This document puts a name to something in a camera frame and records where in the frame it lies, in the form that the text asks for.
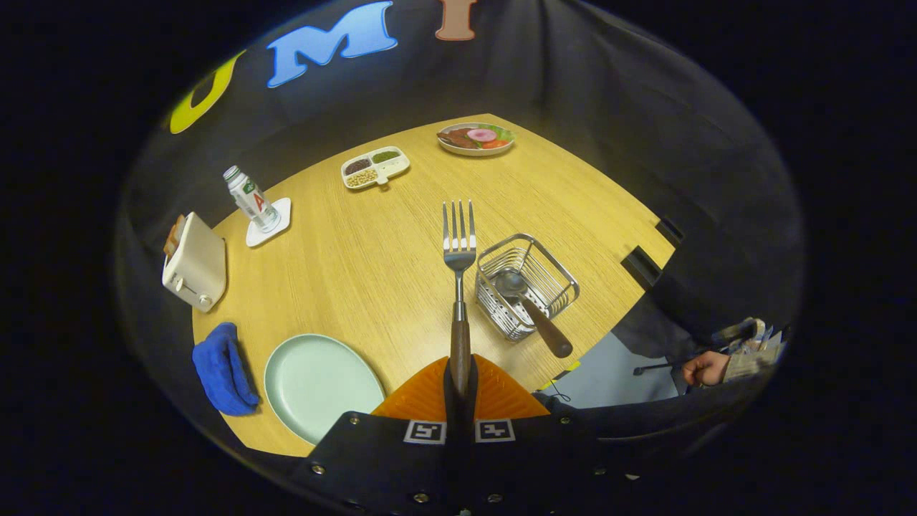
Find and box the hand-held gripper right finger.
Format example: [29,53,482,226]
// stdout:
[458,355,645,513]

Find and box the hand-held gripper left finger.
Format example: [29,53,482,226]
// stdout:
[290,355,459,513]

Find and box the wooden handled metal spoon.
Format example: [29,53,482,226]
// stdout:
[494,269,574,359]

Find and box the wooden handled metal fork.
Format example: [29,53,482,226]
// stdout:
[441,199,478,396]

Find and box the pale green plate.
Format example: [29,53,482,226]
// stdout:
[264,334,386,445]

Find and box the thin black rod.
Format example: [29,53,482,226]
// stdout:
[633,358,692,376]

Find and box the blue cloth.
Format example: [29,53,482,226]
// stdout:
[192,322,260,416]

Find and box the large black table clamp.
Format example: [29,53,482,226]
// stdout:
[620,246,663,290]

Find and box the small black table clamp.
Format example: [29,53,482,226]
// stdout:
[656,215,685,248]

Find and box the white square coaster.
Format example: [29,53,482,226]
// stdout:
[246,197,292,248]

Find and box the white toaster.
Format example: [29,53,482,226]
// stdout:
[162,211,228,313]

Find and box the white divided snack tray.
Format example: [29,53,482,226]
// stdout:
[341,146,411,191]

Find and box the small plastic drink bottle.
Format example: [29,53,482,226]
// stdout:
[222,166,280,233]

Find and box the white food plate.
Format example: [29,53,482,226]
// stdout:
[437,122,517,157]

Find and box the brown toast slice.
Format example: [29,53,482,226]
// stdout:
[163,215,187,257]

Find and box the black backdrop cloth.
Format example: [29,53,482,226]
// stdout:
[115,0,807,459]

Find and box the metal wire basket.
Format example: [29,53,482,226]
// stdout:
[475,233,580,342]

